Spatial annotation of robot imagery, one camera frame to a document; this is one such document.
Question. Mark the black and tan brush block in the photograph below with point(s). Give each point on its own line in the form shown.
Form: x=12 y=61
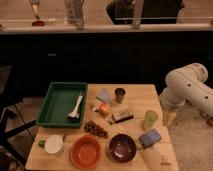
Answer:
x=122 y=116

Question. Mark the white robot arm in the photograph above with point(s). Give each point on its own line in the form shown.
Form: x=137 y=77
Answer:
x=186 y=84

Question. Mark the blue sponge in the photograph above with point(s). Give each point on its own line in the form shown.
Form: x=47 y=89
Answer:
x=149 y=138

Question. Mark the dark metal cup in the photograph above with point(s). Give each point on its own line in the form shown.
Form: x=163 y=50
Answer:
x=119 y=94

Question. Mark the green plastic tray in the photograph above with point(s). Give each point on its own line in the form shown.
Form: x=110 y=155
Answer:
x=60 y=100

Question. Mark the orange-red bowl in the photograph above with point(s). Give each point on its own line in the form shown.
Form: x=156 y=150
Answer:
x=85 y=152

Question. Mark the bunch of dark grapes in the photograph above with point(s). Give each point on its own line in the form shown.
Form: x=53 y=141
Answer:
x=95 y=129

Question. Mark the light green plastic cup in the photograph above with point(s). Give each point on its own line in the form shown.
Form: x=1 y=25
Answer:
x=150 y=118

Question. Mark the white lidded cup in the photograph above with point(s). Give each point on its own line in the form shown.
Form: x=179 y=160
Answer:
x=54 y=145

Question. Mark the dark purple bowl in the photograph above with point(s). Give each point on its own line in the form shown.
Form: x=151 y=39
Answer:
x=122 y=148

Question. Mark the orange apple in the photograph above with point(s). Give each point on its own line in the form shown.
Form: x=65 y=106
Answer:
x=104 y=109

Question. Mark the light blue cloth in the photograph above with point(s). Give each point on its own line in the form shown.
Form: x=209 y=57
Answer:
x=104 y=96

